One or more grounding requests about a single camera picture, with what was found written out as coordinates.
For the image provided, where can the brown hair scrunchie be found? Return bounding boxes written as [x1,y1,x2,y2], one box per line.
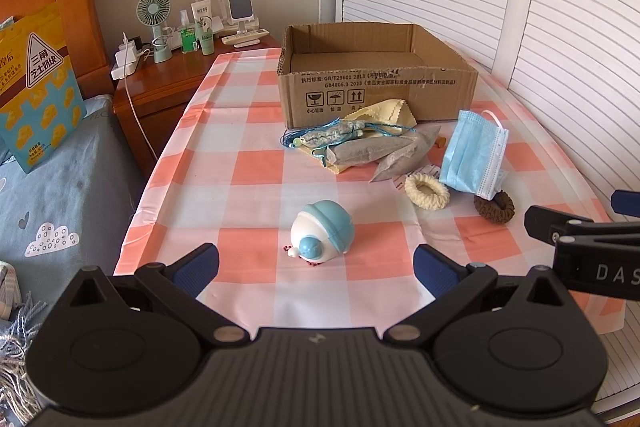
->
[474,191,515,225]

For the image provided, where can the cream knitted hair scrunchie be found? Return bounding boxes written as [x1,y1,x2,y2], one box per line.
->
[404,173,450,210]

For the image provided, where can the blue surgical face mask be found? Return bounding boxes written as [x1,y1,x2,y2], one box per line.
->
[439,109,509,200]

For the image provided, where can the grey sachet bag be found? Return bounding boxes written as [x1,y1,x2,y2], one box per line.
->
[326,135,412,169]
[370,126,440,182]

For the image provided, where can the blue white plush toy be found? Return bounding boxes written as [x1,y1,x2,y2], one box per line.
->
[284,200,355,265]

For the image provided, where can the yellow cleaning cloth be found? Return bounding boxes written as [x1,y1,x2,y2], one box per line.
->
[321,100,418,173]

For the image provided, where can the blue drawstring pouch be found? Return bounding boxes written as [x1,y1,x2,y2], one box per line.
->
[280,118,416,167]

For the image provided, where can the blue bed sheet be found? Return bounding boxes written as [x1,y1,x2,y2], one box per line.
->
[1,95,144,305]

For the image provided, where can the small orange earplug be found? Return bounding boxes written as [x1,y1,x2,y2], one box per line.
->
[434,136,446,148]

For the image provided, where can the pink checkered tablecloth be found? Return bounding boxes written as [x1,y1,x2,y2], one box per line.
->
[113,48,627,336]

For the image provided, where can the wooden nightstand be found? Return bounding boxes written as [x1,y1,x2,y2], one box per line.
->
[112,31,282,178]

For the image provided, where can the grey fringed blanket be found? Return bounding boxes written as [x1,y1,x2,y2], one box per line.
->
[1,261,46,426]

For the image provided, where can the white louvered wardrobe doors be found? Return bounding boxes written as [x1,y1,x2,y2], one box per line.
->
[333,0,640,413]

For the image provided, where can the yellow blue paper bag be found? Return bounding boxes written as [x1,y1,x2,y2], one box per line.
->
[1,3,87,172]

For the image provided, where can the white power strip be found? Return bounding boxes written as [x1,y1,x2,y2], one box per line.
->
[111,34,150,81]

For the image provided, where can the green small bottle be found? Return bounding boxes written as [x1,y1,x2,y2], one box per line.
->
[179,10,196,53]

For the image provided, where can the green tube bottle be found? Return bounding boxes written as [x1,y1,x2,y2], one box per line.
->
[198,16,215,56]

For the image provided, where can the white remote control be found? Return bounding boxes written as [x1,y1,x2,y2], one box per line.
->
[221,29,269,48]

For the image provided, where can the cardboard box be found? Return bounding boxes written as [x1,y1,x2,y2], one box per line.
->
[277,22,478,129]

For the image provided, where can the green desk fan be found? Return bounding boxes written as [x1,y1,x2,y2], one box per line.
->
[136,0,171,64]

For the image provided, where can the phone stand mirror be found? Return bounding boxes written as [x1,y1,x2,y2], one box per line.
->
[228,0,255,35]

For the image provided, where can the white charging cable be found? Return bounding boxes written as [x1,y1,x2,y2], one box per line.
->
[121,74,161,163]

